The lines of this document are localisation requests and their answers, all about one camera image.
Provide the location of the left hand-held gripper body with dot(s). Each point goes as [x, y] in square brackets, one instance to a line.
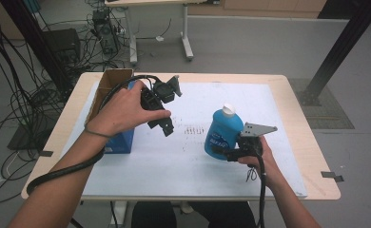
[158, 93]

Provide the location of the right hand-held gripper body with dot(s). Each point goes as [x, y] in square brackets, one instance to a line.
[253, 129]

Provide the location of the blue bottle with white cap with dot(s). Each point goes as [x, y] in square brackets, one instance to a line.
[223, 129]

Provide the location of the blue cardboard box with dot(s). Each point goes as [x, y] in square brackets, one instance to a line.
[121, 142]

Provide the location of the person's right hand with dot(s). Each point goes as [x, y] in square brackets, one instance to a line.
[269, 167]

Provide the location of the person's left hand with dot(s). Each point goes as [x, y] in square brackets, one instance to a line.
[120, 110]

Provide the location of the white table mat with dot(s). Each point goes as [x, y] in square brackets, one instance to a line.
[180, 164]

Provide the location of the white power adapter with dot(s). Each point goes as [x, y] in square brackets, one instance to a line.
[159, 38]

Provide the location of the white desk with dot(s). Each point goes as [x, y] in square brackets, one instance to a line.
[185, 34]

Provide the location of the wooden table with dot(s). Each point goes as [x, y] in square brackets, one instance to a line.
[313, 142]

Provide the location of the person's legs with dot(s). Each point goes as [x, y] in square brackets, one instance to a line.
[218, 215]

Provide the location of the black computer tower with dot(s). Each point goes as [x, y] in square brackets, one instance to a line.
[106, 33]

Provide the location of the grey floor mat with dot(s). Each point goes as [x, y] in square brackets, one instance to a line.
[332, 110]

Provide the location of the dark tape piece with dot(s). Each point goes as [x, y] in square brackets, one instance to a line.
[46, 153]
[332, 176]

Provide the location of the black box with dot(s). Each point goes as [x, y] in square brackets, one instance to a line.
[63, 42]

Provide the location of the black metal stand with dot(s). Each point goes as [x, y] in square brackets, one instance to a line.
[36, 38]
[339, 47]

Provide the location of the dark floor mat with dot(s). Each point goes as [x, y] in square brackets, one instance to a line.
[25, 139]

